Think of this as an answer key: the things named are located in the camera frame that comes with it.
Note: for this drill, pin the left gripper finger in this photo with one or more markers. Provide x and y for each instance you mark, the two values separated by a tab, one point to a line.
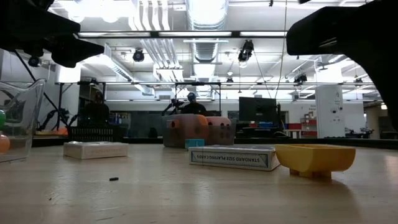
74	51

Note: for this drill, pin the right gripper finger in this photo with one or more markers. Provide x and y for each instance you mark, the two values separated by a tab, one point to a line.
342	34

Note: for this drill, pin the short green toy block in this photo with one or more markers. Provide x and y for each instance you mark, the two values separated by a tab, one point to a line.
1	119

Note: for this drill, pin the orange playing card deck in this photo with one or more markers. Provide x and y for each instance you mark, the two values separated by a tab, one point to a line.
93	151

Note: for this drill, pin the orange foam die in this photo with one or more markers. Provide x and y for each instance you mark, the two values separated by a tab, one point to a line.
189	127

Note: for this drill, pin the pink foam die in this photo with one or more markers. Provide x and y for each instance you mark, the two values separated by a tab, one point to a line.
219	121

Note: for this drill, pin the small blue toy block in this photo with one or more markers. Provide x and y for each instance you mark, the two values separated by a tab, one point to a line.
194	143

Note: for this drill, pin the background black robot arm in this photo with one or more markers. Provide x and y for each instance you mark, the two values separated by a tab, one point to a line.
63	113
172	107

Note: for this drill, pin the black ceiling spotlight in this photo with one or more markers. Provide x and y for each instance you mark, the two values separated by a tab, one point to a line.
138	55
300	79
246	49

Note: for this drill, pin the person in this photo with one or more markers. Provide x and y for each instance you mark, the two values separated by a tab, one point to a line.
94	113
193	109

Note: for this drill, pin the white square pillar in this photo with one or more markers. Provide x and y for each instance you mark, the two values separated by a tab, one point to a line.
329	112

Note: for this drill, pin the black mesh basket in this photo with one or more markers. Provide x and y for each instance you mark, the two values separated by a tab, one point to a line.
90	133

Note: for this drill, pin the clear plastic tray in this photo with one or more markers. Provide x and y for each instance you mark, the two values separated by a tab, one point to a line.
28	124

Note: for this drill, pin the red storage bin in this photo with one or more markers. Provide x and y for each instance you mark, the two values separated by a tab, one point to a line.
293	126

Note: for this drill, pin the black computer monitor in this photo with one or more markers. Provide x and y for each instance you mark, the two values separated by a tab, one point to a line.
257	109

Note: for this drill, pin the blue storage bin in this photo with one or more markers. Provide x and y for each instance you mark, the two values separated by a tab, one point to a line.
265	125

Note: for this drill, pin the long yellow toy block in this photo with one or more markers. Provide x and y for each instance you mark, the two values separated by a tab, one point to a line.
314	157

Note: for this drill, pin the grey translucent plastic bin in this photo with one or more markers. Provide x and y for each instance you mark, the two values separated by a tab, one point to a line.
169	137

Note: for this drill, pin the small black screw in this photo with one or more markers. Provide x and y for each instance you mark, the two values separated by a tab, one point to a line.
114	179

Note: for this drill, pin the blue playing card deck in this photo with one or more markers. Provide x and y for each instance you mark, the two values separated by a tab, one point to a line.
230	158

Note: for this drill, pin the black background workstation frame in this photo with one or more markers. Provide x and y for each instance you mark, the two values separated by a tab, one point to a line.
199	83

